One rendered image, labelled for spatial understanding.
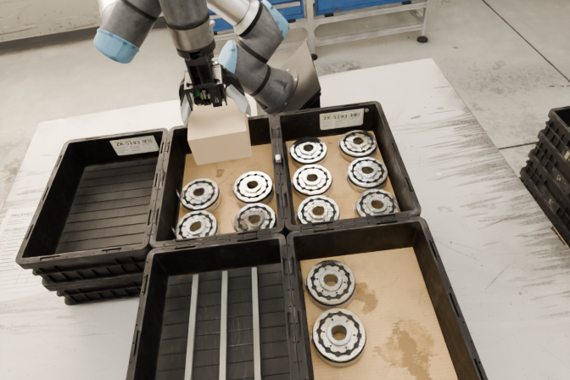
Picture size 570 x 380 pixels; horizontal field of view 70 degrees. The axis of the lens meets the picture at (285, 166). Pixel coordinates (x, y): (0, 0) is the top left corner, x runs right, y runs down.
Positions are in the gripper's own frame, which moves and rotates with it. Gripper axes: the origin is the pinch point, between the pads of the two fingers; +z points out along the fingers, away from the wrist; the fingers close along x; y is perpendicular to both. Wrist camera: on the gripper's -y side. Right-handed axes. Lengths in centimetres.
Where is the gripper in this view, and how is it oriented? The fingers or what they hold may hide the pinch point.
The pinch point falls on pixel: (218, 118)
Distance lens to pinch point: 90.7
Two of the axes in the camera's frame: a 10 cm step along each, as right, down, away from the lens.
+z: 0.9, 6.7, 7.4
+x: 9.9, -1.6, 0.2
